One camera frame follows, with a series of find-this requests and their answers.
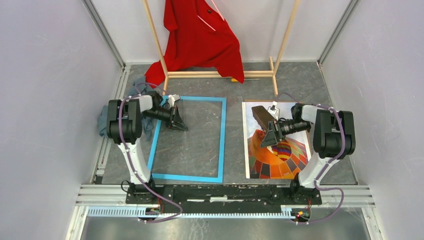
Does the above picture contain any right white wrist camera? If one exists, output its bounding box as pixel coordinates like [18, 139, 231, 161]
[267, 101, 280, 120]

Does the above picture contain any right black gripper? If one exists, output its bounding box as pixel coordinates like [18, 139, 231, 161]
[260, 118, 310, 148]

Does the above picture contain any red shirt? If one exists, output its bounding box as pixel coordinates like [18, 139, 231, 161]
[163, 0, 245, 84]

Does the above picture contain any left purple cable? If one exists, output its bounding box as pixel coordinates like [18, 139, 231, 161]
[117, 82, 184, 224]

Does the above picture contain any blue picture frame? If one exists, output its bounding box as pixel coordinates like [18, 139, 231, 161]
[147, 95, 227, 184]

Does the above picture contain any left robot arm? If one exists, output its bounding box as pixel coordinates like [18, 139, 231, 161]
[106, 91, 188, 204]

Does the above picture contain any pink clothes hanger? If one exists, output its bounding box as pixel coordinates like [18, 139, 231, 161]
[195, 0, 226, 32]

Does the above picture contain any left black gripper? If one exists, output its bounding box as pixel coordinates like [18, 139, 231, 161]
[144, 105, 188, 132]

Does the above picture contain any white cable duct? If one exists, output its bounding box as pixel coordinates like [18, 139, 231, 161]
[87, 206, 295, 220]

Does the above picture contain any purple cable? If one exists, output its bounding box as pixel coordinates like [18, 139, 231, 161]
[278, 92, 347, 225]
[117, 82, 184, 224]

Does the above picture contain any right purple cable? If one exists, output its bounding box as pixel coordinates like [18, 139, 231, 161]
[278, 92, 347, 225]

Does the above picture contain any brown backing board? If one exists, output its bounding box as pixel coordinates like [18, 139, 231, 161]
[241, 99, 312, 160]

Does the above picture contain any grey-blue cloth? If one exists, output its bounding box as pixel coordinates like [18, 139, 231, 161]
[97, 76, 157, 141]

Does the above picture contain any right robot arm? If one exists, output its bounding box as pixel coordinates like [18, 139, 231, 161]
[260, 103, 356, 204]

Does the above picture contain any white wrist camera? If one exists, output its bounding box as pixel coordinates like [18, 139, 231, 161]
[167, 94, 181, 108]
[267, 101, 280, 120]

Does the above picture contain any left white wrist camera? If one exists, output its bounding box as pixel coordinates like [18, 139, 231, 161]
[167, 94, 181, 108]

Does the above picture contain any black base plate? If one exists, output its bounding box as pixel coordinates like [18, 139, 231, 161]
[125, 183, 323, 214]

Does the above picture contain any hot air balloon photo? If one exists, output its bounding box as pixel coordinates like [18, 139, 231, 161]
[241, 101, 312, 180]

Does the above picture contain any wooden clothes rack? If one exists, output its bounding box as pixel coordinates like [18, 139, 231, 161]
[141, 0, 301, 96]

